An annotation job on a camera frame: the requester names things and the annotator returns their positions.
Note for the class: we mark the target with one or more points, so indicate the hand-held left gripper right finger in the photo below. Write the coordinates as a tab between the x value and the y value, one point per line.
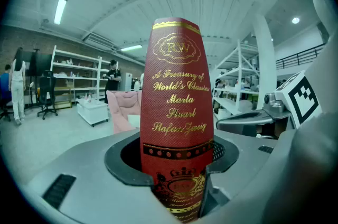
243	172

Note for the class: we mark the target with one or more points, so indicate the white column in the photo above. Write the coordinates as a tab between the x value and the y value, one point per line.
265	64

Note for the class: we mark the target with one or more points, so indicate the person's right forearm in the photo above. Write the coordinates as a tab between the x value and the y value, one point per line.
323	72

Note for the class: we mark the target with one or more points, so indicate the black railing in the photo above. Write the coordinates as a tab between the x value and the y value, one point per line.
298	56

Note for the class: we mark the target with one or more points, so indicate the white metal rack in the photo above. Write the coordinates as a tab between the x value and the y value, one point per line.
237	80

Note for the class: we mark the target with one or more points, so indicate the white wall shelf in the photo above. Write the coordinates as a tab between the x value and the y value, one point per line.
79	72

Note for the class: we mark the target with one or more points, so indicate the pink cushioned lounge chair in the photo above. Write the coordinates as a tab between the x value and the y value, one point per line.
124	109

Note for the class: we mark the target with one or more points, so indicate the black office chair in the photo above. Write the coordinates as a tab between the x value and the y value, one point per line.
47	93

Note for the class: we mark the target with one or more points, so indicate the round ceiling lamp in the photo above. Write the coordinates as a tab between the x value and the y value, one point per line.
295	20

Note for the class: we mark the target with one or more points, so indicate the long ceiling lamp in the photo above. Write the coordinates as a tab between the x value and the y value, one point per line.
131	47
60	10

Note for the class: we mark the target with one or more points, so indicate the ceiling air conditioner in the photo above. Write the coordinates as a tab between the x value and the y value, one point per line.
99	41

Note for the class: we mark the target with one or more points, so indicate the red hardcover book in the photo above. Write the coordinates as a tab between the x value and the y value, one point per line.
177	112

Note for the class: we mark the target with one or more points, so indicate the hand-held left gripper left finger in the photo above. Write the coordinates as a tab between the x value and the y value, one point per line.
92	180

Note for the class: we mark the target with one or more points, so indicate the black screen on stand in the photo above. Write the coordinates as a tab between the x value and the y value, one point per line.
39	64

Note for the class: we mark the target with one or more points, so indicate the yellow metal cart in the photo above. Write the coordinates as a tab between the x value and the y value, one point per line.
63	97

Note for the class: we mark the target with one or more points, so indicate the white low table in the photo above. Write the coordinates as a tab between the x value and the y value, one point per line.
92	111

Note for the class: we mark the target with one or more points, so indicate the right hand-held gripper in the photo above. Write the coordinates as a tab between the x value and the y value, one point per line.
301	101

